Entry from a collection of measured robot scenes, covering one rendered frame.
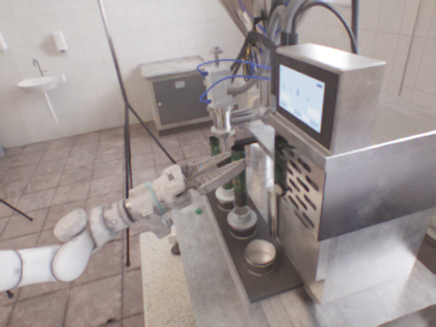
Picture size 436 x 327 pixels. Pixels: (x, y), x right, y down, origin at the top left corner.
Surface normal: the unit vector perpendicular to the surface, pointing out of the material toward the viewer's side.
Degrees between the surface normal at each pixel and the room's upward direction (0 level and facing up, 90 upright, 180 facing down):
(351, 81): 90
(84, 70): 90
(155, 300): 0
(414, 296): 0
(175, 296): 0
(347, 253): 90
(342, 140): 90
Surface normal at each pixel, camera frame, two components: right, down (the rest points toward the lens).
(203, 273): -0.09, -0.85
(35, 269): 0.94, -0.04
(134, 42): 0.27, 0.48
